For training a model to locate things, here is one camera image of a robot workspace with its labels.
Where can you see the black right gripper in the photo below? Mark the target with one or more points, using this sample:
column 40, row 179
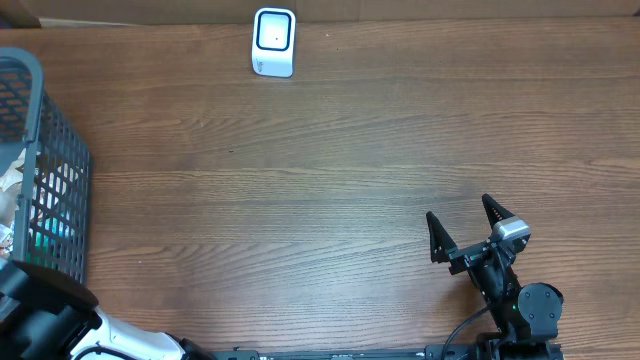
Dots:
column 443, row 245

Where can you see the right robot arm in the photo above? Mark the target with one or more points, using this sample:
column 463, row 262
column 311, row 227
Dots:
column 526, row 317

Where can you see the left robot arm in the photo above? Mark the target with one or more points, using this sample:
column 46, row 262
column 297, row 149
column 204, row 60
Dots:
column 46, row 314

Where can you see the white barcode scanner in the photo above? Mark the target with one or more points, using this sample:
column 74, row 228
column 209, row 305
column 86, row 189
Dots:
column 273, row 42

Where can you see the grey plastic mesh basket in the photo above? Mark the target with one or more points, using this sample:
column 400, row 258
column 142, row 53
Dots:
column 45, row 173

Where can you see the snack packets in basket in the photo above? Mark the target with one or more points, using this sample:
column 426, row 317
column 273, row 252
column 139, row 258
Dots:
column 48, row 194

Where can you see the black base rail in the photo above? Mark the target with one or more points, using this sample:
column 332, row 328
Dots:
column 340, row 355

